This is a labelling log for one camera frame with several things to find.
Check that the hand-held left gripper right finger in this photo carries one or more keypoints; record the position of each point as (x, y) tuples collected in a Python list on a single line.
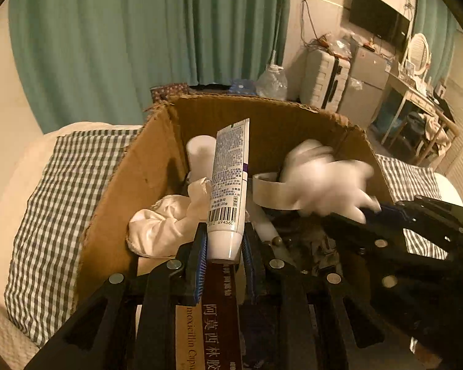
[(249, 269)]

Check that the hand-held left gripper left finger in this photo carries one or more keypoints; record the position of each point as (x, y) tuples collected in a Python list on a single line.
[(200, 266)]

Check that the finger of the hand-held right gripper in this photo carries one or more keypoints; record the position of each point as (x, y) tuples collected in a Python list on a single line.
[(370, 254), (397, 210)]

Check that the brown white medicine box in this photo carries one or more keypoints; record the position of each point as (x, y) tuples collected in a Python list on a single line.
[(216, 323)]

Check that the white cloth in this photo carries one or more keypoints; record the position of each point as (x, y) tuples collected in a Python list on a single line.
[(158, 223)]

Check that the white plush toy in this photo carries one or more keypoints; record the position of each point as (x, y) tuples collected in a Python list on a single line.
[(324, 185)]

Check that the beige tape roll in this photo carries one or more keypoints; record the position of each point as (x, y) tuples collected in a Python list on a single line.
[(270, 192)]

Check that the white ointment tube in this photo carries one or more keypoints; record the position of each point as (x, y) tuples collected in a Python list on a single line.
[(227, 185)]

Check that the brown cardboard box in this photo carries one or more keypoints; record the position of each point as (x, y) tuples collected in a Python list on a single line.
[(146, 169)]

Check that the person's right forearm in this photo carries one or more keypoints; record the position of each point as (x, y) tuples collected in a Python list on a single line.
[(428, 354)]

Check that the white plastic cylinder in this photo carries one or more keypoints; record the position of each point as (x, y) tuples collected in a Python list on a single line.
[(266, 227)]

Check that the pile of clothes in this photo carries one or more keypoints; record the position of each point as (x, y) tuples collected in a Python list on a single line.
[(436, 131)]

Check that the blue storage bin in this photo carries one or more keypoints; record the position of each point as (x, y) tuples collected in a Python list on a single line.
[(382, 119)]

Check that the wooden chair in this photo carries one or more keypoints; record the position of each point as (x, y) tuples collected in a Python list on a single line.
[(447, 121)]

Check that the white plastic bottle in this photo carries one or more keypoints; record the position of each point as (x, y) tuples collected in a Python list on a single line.
[(200, 154)]

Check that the black laptop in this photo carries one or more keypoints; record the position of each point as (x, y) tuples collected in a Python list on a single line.
[(445, 108)]

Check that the white dressing table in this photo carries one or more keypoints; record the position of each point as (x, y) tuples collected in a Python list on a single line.
[(409, 92)]

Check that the grey mini fridge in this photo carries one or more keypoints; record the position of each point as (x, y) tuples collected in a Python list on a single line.
[(364, 84)]

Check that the white suitcase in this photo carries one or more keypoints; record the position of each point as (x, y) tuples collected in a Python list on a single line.
[(320, 81)]

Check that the checked blanket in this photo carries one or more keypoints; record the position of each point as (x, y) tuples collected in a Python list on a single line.
[(61, 200)]

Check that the white oval mirror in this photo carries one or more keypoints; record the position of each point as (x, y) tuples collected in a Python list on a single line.
[(418, 52)]

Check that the clear plastic bag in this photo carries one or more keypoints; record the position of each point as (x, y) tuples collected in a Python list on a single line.
[(339, 46)]

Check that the dark patterned bag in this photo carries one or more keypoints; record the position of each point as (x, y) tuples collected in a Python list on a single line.
[(169, 91)]

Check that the large clear water bottle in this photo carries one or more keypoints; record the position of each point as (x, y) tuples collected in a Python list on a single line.
[(272, 83)]

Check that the black bag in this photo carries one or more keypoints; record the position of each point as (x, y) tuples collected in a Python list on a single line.
[(212, 86)]

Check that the pack of small water bottles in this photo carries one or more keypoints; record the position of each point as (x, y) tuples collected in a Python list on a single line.
[(243, 86)]

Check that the narrow green curtain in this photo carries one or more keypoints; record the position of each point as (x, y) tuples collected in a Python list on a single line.
[(434, 19)]

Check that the white pole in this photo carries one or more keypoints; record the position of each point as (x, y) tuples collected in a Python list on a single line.
[(273, 57)]

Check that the wide green curtain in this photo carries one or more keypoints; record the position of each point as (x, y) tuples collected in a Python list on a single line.
[(119, 38)]

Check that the black wall television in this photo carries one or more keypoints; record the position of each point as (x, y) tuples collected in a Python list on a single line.
[(378, 15)]

